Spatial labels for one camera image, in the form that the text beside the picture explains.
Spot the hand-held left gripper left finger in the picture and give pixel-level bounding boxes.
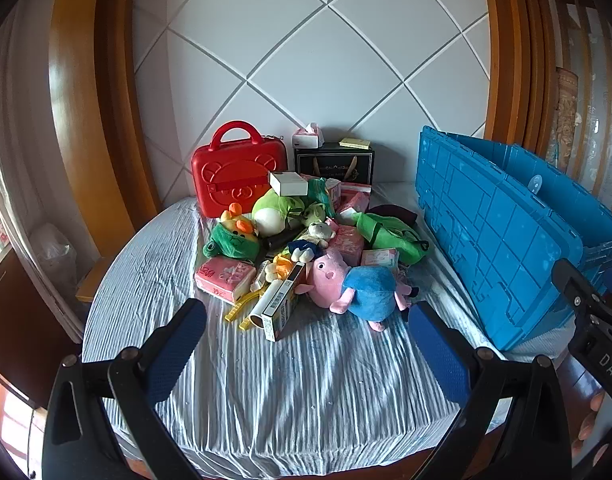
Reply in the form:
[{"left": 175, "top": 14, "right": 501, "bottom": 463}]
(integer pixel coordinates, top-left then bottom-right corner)
[{"left": 41, "top": 299, "right": 207, "bottom": 480}]

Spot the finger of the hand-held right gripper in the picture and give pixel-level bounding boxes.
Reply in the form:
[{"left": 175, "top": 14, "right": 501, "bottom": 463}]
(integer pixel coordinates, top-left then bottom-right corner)
[{"left": 552, "top": 258, "right": 612, "bottom": 354}]

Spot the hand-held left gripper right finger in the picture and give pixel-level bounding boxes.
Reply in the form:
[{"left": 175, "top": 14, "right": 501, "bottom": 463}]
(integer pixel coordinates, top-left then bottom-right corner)
[{"left": 408, "top": 301, "right": 571, "bottom": 480}]

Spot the pink flowered tissue pack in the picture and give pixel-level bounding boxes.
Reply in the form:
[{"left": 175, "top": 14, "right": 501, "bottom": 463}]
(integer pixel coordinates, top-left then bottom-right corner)
[{"left": 194, "top": 256, "right": 257, "bottom": 304}]

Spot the pink pig plush blue shirt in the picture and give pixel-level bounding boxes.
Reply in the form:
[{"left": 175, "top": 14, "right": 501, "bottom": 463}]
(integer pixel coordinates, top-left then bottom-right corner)
[{"left": 293, "top": 248, "right": 421, "bottom": 332}]

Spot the blue plastic storage crate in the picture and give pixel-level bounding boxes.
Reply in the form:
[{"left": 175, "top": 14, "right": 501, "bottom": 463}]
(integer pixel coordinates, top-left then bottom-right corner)
[{"left": 416, "top": 126, "right": 612, "bottom": 352}]

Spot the long white printed box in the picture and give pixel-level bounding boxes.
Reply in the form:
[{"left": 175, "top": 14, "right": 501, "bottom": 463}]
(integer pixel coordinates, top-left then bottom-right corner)
[{"left": 261, "top": 261, "right": 309, "bottom": 344}]

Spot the person's right hand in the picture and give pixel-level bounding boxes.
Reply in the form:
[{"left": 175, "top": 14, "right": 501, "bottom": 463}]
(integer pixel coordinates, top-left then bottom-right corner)
[{"left": 573, "top": 391, "right": 611, "bottom": 461}]

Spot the yellow plastic hanger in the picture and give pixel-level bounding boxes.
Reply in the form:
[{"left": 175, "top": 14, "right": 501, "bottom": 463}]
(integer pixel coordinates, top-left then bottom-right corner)
[{"left": 225, "top": 280, "right": 274, "bottom": 332}]

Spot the white paper roll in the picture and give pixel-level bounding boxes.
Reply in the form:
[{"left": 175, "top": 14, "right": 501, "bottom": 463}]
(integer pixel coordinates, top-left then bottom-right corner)
[{"left": 246, "top": 281, "right": 288, "bottom": 332}]

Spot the wooden bedside stool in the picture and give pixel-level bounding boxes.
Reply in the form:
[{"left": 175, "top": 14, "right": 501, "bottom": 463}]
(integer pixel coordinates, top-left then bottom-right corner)
[{"left": 76, "top": 255, "right": 122, "bottom": 303}]

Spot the light pink box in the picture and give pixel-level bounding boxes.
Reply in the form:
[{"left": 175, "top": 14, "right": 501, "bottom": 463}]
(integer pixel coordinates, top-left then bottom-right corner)
[{"left": 361, "top": 248, "right": 401, "bottom": 281}]

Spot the green and orange plush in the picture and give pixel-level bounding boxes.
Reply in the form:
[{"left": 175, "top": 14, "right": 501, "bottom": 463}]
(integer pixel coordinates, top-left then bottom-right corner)
[{"left": 202, "top": 203, "right": 261, "bottom": 262}]

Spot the green frog bag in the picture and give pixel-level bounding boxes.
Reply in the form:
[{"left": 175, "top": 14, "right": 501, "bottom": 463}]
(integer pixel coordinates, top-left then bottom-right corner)
[{"left": 353, "top": 211, "right": 431, "bottom": 267}]

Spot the small yellow orange plush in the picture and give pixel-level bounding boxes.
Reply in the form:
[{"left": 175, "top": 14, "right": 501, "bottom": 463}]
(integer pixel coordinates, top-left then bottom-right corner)
[{"left": 258, "top": 254, "right": 293, "bottom": 283}]

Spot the black cylindrical object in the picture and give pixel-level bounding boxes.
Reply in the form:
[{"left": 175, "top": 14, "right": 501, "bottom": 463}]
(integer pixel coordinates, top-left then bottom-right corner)
[{"left": 264, "top": 230, "right": 299, "bottom": 256}]

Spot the dark maroon cloth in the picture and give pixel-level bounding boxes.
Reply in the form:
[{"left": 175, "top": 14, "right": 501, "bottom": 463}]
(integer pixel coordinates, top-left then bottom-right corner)
[{"left": 368, "top": 204, "right": 419, "bottom": 226}]

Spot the dark brown cabinet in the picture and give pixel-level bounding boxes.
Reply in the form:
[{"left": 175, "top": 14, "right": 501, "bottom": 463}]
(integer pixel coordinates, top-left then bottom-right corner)
[{"left": 0, "top": 245, "right": 82, "bottom": 406}]

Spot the translucent white plastic bag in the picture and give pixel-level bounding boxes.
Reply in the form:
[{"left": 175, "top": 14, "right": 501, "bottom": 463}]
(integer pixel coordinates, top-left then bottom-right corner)
[{"left": 28, "top": 222, "right": 77, "bottom": 291}]

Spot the navy white small plush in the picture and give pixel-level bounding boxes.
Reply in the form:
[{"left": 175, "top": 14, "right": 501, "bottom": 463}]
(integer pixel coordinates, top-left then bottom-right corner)
[{"left": 287, "top": 239, "right": 321, "bottom": 262}]

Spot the light green frog plush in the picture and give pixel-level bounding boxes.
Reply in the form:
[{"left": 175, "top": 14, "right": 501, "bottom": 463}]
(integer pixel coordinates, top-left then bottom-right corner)
[{"left": 251, "top": 191, "right": 337, "bottom": 236}]

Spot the small white bear plush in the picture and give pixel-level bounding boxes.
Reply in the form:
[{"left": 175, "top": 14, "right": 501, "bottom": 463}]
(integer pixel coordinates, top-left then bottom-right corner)
[{"left": 306, "top": 219, "right": 337, "bottom": 250}]

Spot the red hard carry case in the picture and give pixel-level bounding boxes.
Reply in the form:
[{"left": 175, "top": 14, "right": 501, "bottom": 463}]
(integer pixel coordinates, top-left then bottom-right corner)
[{"left": 191, "top": 121, "right": 289, "bottom": 219}]

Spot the patterned beige curtain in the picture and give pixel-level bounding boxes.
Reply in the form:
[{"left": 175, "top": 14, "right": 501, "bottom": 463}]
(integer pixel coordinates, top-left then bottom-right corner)
[{"left": 550, "top": 0, "right": 612, "bottom": 196}]

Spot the small white box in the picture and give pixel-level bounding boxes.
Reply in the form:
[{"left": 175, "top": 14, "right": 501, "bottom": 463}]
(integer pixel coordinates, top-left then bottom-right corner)
[{"left": 269, "top": 171, "right": 309, "bottom": 197}]

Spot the green plastic packet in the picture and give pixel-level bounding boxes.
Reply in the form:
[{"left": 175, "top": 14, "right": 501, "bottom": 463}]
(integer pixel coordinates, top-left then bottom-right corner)
[{"left": 306, "top": 177, "right": 337, "bottom": 211}]

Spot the black gift box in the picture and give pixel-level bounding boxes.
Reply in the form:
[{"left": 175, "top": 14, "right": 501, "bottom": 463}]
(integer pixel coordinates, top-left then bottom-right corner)
[{"left": 293, "top": 141, "right": 377, "bottom": 188}]

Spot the white pink tissue box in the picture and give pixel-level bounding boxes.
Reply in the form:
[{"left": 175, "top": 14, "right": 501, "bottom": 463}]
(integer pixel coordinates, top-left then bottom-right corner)
[{"left": 292, "top": 122, "right": 323, "bottom": 149}]

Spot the white curtain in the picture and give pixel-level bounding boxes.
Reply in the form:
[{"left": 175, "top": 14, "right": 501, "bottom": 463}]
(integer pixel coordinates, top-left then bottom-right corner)
[{"left": 0, "top": 10, "right": 87, "bottom": 341}]

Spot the wooden headboard frame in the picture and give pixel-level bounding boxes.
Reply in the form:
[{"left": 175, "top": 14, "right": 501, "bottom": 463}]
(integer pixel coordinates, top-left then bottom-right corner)
[
  {"left": 478, "top": 0, "right": 559, "bottom": 161},
  {"left": 48, "top": 0, "right": 161, "bottom": 231}
]

